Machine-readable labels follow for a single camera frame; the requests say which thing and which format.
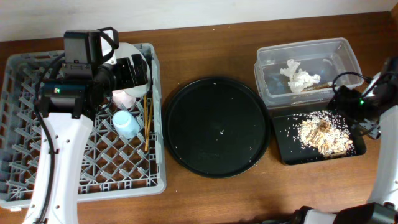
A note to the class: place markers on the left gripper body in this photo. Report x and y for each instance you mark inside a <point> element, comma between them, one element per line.
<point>137,71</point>

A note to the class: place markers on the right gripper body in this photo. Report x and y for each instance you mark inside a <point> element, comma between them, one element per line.
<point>343,101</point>

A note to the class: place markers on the grey plate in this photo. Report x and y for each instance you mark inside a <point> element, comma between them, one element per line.
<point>126,50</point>

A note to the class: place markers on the pink cup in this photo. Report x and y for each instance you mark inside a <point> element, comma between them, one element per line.
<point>121,98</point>

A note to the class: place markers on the gold foil wrapper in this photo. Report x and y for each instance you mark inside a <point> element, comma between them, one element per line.
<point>319,87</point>

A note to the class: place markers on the food scraps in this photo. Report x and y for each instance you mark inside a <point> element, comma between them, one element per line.
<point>322,132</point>

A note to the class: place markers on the blue cup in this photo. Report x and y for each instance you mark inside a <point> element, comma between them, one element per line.
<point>125,124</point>

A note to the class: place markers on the white napkin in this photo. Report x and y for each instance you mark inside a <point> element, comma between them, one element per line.
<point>298,79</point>

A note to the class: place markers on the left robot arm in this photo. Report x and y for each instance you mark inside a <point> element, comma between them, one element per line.
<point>95,71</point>

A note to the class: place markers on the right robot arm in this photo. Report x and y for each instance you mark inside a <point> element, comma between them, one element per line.
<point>378,103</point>

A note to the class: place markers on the grey dishwasher rack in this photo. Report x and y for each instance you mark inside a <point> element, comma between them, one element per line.
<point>113,166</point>

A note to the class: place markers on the clear plastic bin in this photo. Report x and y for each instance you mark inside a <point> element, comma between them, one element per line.
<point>326,58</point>

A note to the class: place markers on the black rectangular tray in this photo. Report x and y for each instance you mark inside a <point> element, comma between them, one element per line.
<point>289,151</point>

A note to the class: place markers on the round black tray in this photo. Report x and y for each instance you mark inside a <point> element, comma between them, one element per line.
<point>216,127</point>

